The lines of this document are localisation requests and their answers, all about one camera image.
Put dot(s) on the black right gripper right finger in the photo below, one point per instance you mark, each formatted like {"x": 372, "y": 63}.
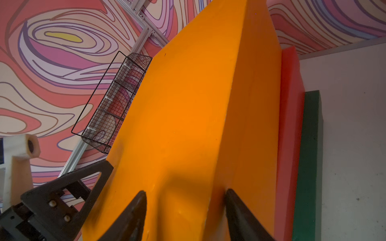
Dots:
{"x": 242, "y": 224}

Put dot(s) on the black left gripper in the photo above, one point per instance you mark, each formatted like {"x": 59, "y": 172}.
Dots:
{"x": 57, "y": 209}

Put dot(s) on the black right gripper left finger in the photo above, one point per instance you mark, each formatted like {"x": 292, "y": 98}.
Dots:
{"x": 129, "y": 226}

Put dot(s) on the green shoebox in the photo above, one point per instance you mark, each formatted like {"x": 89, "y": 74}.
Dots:
{"x": 308, "y": 205}

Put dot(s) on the orange shoebox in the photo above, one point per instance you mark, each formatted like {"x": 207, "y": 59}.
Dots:
{"x": 205, "y": 119}

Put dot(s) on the red shoebox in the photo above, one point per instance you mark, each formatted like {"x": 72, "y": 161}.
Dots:
{"x": 291, "y": 110}

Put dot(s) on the black wire basket left wall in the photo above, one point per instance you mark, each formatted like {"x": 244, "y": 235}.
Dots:
{"x": 123, "y": 77}

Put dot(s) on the aluminium frame post left corner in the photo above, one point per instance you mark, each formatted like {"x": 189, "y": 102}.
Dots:
{"x": 136, "y": 10}

